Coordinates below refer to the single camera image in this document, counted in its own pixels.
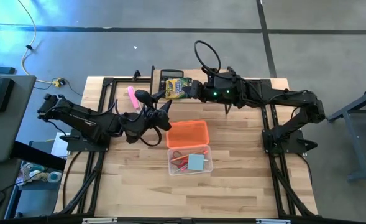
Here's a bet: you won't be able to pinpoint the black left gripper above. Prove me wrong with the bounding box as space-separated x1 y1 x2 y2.
120 89 173 146

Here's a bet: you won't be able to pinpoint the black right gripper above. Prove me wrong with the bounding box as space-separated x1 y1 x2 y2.
182 73 244 108

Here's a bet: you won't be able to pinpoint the green yellow crayon box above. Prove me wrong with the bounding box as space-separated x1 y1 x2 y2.
165 77 193 100

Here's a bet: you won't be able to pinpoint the yellow pencil with pink eraser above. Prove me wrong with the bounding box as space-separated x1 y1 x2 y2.
170 149 209 162

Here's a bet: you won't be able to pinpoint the red handled scissors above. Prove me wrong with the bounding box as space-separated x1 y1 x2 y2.
170 151 190 170

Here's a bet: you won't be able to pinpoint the blue sticky note pad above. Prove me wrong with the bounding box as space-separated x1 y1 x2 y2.
187 154 205 172

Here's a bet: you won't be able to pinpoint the black calculator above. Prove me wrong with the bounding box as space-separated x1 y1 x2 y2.
158 68 185 94

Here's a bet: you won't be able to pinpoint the orange plastic box lid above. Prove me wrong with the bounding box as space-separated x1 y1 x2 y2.
165 120 210 149

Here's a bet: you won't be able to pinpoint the clear plastic pencil box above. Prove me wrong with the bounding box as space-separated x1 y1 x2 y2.
167 144 214 177

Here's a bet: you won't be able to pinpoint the clear tape roll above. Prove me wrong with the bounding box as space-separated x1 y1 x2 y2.
47 170 62 184

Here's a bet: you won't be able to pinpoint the grey side desk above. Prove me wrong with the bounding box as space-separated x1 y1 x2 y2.
0 74 37 162

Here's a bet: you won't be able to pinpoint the dark grey metal stand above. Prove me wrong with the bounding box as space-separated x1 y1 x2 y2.
327 85 366 183

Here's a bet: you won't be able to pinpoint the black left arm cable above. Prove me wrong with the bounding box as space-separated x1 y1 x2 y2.
112 99 164 147

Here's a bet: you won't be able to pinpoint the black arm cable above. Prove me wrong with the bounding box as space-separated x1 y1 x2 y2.
112 99 164 147
193 40 222 74

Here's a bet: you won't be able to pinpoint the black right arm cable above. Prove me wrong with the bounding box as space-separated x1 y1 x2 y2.
193 40 222 74

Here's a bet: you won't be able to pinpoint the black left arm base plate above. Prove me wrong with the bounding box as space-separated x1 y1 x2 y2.
66 129 111 152

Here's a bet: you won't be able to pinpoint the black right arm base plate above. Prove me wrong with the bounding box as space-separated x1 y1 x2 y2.
262 129 308 155

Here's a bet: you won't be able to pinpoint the white metal bracket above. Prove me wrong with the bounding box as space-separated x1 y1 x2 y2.
82 217 118 224
256 218 291 224

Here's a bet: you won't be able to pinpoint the white floor cable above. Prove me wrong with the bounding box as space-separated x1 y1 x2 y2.
17 0 59 85

